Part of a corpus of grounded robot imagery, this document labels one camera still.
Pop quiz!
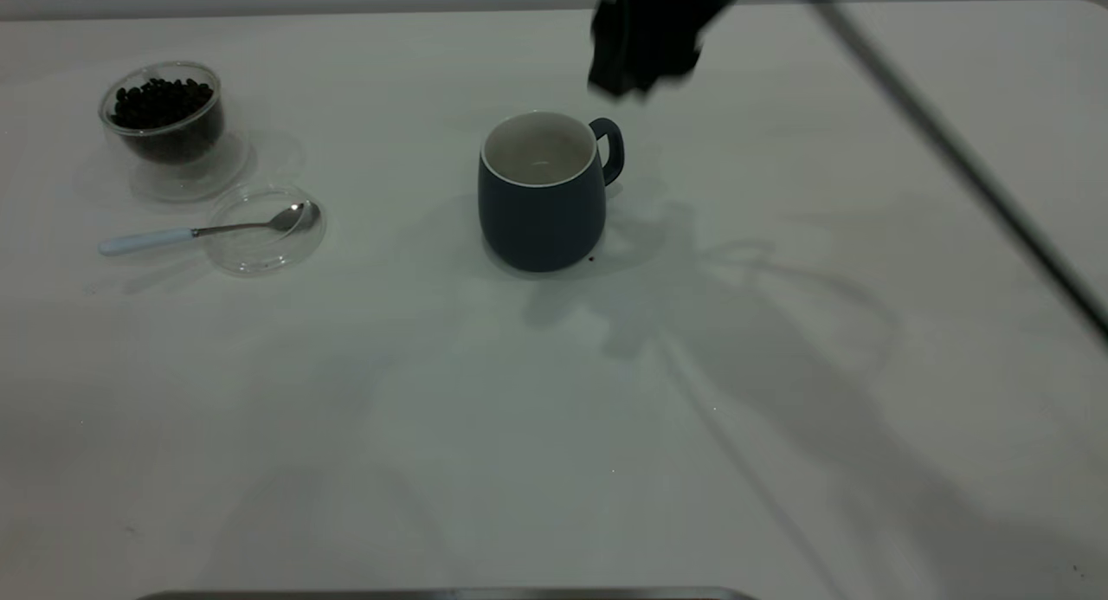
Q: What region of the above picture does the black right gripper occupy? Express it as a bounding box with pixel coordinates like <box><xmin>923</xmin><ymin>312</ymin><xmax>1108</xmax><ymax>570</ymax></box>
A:
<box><xmin>588</xmin><ymin>0</ymin><xmax>750</xmax><ymax>99</ymax></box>

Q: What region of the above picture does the dark grey ceramic mug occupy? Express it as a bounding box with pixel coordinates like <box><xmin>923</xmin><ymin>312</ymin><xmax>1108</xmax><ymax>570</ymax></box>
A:
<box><xmin>478</xmin><ymin>110</ymin><xmax>625</xmax><ymax>274</ymax></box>

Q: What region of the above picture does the metal spoon light blue handle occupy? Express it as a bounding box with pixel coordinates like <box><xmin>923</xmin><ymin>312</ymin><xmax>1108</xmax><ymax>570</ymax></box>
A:
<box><xmin>99</xmin><ymin>201</ymin><xmax>321</xmax><ymax>256</ymax></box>

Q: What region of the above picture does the clear round glass lid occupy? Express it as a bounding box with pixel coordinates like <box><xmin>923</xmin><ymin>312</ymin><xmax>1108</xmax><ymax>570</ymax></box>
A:
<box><xmin>203</xmin><ymin>184</ymin><xmax>327</xmax><ymax>278</ymax></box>

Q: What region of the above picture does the dark coffee beans pile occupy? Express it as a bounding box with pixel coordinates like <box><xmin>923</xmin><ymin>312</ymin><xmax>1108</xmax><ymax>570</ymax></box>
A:
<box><xmin>111</xmin><ymin>78</ymin><xmax>224</xmax><ymax>165</ymax></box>

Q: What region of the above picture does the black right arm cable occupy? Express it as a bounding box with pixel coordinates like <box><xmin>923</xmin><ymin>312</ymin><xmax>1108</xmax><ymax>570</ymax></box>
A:
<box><xmin>783</xmin><ymin>0</ymin><xmax>1108</xmax><ymax>345</ymax></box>

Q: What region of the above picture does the clear double-wall glass cup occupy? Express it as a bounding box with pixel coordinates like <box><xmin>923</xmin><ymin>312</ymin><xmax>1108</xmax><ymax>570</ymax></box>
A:
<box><xmin>98</xmin><ymin>61</ymin><xmax>250</xmax><ymax>204</ymax></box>

